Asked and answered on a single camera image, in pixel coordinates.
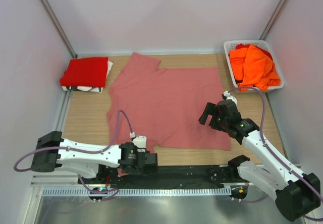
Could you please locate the folded red t shirt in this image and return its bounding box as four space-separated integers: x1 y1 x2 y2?
60 57 108 87

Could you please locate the white slotted cable duct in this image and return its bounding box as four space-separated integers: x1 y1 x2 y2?
42 186 232 197

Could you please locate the orange t shirt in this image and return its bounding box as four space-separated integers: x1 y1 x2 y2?
229 44 281 91

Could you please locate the pink t shirt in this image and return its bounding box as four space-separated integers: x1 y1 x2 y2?
107 53 232 165

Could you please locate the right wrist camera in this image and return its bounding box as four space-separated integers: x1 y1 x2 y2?
222 91 238 104

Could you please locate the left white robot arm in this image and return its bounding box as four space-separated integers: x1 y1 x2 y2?
31 131 158 179

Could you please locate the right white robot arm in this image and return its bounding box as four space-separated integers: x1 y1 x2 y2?
199 99 322 221

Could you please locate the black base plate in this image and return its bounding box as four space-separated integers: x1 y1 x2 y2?
82 165 246 190

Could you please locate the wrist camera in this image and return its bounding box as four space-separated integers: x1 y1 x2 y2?
222 91 238 104
130 132 147 149

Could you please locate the white plastic basket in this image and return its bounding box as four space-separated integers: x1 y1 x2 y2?
224 40 285 93

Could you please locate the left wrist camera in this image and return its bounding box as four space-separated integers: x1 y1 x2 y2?
130 132 147 149

